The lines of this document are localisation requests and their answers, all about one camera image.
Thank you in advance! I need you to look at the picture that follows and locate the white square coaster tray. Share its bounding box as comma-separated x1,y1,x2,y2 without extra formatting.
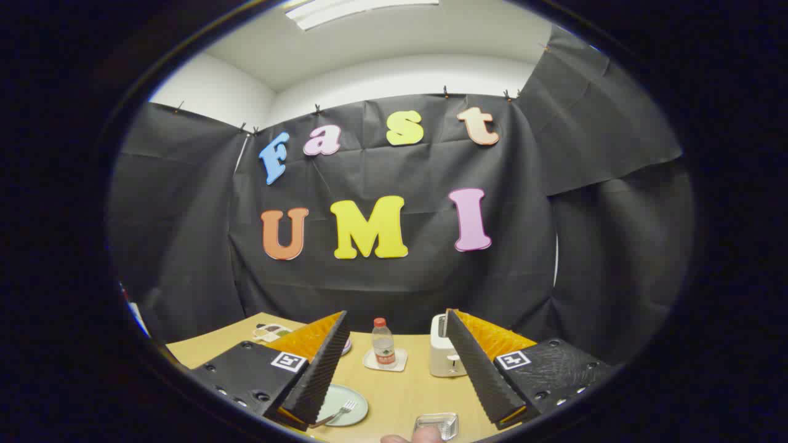
363,348,408,372

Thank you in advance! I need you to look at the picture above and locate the pale green plate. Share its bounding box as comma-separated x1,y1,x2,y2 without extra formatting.
314,384,369,428

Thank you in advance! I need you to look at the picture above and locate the black backdrop cloth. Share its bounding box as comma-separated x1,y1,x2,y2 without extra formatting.
108,25,696,370

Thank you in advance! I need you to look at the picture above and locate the small white patterned dish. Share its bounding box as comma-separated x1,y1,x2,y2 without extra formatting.
252,324,293,343

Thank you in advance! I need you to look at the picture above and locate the white ceiling light panel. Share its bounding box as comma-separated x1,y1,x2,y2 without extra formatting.
284,0,441,31

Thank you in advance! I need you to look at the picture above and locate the white toaster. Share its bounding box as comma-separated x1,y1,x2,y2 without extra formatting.
429,313,468,378

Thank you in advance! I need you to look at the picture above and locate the perforated metal basket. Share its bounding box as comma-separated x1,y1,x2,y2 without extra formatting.
414,412,459,441

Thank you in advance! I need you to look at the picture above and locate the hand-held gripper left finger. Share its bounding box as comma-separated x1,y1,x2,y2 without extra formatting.
185,310,352,433

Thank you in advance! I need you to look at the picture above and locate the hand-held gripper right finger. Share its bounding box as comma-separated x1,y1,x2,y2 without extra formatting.
444,308,616,431

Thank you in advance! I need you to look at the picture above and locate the metal fork with wooden handle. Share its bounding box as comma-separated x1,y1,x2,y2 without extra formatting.
310,400,358,429

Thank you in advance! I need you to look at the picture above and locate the clear bottle with red cap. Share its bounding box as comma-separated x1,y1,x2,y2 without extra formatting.
372,317,396,369

